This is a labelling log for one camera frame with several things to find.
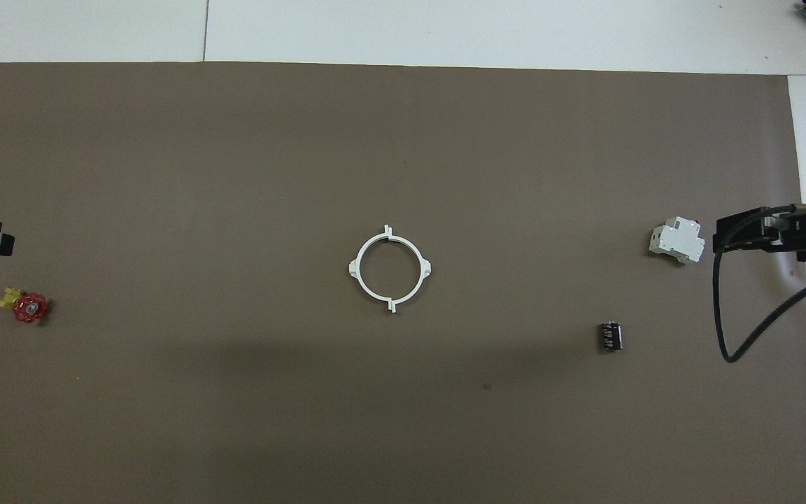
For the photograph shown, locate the white circuit breaker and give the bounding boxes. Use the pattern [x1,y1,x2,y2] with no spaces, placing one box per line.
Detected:
[648,217,706,265]

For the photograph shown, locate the red handwheel yellow valve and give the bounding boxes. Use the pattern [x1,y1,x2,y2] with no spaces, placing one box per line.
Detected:
[0,286,50,324]

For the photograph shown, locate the brown table mat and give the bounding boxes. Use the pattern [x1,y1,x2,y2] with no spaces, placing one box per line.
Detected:
[0,62,806,504]

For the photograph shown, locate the white half-ring pipe clamp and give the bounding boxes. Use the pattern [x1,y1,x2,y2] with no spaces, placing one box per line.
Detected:
[348,224,395,314]
[383,225,433,312]

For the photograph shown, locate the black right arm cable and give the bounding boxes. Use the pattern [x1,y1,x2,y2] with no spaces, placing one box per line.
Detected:
[713,204,806,363]

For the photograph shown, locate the small dark cylindrical capacitor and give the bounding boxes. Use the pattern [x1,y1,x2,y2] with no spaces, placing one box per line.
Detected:
[598,321,624,353]

